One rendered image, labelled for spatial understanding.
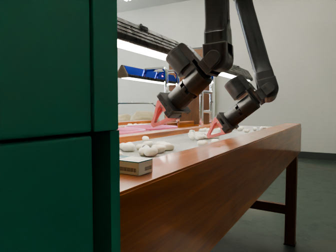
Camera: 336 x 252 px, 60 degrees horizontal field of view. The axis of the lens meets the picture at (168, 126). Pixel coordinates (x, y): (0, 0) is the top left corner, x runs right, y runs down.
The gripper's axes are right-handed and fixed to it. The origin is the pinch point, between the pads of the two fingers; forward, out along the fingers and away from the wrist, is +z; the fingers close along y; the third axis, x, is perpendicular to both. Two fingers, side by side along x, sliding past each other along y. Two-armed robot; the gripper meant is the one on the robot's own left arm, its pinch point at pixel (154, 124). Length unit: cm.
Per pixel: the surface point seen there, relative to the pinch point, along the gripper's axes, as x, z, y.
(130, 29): -24.4, -12.1, 1.8
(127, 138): -7.8, 17.7, -11.4
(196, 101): -148, 134, -460
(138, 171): 16.9, -12.0, 35.2
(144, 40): -21.8, -11.7, -3.1
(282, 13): -159, -81, -475
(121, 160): 14.1, -10.7, 35.2
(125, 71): -61, 30, -65
